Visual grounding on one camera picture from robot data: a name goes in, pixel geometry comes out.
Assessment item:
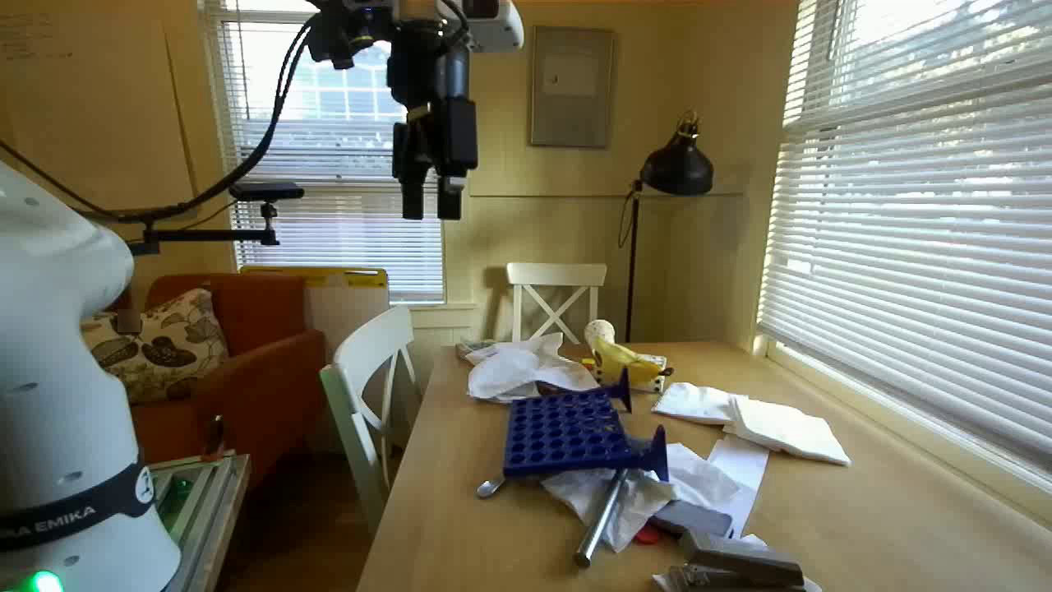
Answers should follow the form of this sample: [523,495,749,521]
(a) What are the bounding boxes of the leaf patterned pillow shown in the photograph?
[79,285,233,409]

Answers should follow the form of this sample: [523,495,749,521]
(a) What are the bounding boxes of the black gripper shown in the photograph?
[388,40,485,224]

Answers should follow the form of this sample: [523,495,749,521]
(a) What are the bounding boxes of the silver metal tube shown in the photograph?
[576,471,630,569]

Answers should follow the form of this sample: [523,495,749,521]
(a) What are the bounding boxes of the stack of green books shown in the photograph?
[145,449,253,592]

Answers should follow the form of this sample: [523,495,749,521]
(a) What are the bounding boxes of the flat grey pouch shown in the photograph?
[652,495,737,543]

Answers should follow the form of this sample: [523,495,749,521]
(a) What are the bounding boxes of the narrow white window blinds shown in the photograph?
[211,0,447,305]

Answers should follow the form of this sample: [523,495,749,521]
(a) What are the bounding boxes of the yellow flat board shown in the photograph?
[237,262,394,297]

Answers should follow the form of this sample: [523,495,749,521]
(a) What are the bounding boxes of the small folded white napkin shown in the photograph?
[652,378,741,431]

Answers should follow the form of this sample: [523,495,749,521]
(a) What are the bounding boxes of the wide white window blinds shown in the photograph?
[756,0,1052,472]

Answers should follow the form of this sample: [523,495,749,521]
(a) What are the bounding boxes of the grey metal stapler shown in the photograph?
[660,530,808,592]

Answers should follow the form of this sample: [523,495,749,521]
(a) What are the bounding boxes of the yellow banana shaped pouch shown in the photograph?
[590,340,673,395]

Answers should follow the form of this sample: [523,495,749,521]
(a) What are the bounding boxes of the white curved back chair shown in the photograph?
[316,305,429,533]

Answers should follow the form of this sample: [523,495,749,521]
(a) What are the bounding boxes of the white cloth garment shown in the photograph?
[464,331,603,409]

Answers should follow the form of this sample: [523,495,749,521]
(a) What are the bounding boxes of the grey wall panel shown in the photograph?
[523,24,621,152]

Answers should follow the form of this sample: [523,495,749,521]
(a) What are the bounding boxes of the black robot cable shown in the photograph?
[0,11,322,228]

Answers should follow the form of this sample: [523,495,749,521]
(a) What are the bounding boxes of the crumpled white paper sheet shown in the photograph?
[538,438,777,556]

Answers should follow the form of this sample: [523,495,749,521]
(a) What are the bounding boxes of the black floor lamp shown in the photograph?
[621,112,717,344]

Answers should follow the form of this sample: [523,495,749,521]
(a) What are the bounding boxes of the beige cardboard box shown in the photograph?
[304,285,394,361]

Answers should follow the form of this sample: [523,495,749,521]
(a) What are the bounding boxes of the white cross back chair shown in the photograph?
[502,260,611,344]

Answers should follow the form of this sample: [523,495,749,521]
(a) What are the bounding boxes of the orange armchair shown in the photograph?
[127,271,328,488]

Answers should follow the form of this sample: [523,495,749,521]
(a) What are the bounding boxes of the blue plastic grid game board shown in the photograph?
[501,369,673,484]

